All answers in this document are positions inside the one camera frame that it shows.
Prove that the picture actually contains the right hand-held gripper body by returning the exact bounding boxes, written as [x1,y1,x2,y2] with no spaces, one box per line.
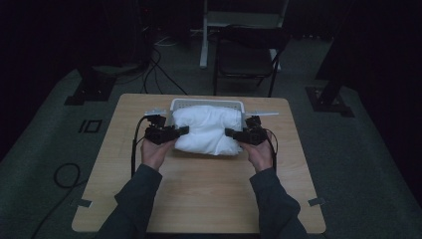
[232,111,281,146]

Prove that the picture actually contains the person's left hand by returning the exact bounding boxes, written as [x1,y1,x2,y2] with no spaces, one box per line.
[140,136,176,172]

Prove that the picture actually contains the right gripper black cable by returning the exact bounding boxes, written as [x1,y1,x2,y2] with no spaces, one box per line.
[264,128,280,174]

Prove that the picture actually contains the black folding chair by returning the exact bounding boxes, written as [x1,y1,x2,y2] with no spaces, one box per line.
[212,24,293,99]

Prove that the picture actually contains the person's right hand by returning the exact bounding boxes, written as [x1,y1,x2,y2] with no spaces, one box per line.
[238,136,275,174]

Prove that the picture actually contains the black looped floor cable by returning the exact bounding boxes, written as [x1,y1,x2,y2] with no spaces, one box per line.
[30,161,90,239]

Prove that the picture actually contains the black stand base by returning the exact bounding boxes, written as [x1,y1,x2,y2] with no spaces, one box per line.
[305,39,355,119]
[64,64,117,107]

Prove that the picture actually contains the white cloth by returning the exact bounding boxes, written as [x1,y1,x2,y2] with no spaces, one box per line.
[171,105,245,156]

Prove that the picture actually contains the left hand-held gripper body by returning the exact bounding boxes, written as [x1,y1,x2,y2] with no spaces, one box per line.
[143,107,182,146]

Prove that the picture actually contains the black floor cables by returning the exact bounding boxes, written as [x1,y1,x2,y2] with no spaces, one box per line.
[140,47,189,97]

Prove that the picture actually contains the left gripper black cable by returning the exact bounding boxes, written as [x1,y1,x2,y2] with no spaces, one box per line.
[130,115,149,179]

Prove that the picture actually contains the white plastic basket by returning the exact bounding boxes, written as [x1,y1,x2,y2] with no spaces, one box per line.
[168,98,247,134]

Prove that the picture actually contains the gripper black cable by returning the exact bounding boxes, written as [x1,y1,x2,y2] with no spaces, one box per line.
[264,128,280,174]
[130,115,149,179]

